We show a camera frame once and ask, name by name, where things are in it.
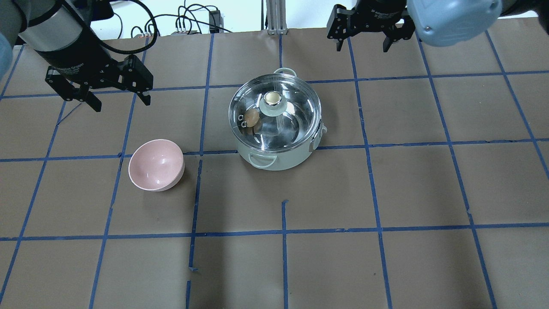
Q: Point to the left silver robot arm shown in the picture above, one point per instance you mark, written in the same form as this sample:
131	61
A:
19	17

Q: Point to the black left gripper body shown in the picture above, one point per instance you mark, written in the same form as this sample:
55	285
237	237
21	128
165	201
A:
73	55

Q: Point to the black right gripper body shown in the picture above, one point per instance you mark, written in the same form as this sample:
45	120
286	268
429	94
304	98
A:
383	9

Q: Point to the aluminium frame post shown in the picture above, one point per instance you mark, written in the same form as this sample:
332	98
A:
274	17

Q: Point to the brown egg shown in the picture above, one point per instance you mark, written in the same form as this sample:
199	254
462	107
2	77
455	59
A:
251	117

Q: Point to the glass pot lid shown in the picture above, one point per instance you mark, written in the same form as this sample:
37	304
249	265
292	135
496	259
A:
289	113

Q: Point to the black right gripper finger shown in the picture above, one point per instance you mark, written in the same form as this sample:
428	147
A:
339	29
394	34

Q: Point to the pink bowl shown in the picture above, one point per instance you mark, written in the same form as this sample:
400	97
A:
157	165

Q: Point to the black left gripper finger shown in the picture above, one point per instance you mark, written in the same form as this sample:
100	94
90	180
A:
83	94
137	78

